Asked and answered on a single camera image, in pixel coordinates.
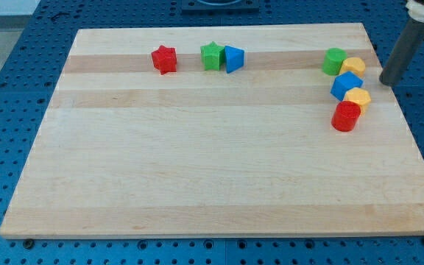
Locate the wooden board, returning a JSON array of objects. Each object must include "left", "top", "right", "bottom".
[{"left": 0, "top": 23, "right": 424, "bottom": 239}]

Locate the red star block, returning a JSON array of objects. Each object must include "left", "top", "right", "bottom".
[{"left": 151, "top": 45, "right": 177, "bottom": 75}]

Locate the blue cube block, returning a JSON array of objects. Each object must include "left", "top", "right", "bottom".
[{"left": 331, "top": 71, "right": 364, "bottom": 101}]

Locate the green star block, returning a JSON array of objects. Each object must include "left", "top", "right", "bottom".
[{"left": 200, "top": 41, "right": 225, "bottom": 71}]

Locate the yellow hexagon block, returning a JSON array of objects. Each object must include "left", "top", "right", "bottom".
[{"left": 344, "top": 88, "right": 372, "bottom": 116}]

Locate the yellow heart block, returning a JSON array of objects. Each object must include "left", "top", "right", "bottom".
[{"left": 339, "top": 57, "right": 366, "bottom": 78}]

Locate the blue triangle block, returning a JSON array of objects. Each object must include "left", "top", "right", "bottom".
[{"left": 225, "top": 46, "right": 244, "bottom": 74}]

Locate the green cylinder block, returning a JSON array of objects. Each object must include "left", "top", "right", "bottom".
[{"left": 322, "top": 48, "right": 347, "bottom": 76}]

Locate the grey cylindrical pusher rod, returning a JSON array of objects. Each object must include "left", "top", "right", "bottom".
[{"left": 379, "top": 18, "right": 424, "bottom": 87}]

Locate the dark blue base plate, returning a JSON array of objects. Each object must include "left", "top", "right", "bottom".
[{"left": 179, "top": 0, "right": 260, "bottom": 13}]

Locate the red cylinder block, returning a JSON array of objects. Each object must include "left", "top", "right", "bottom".
[{"left": 331, "top": 101, "right": 361, "bottom": 132}]

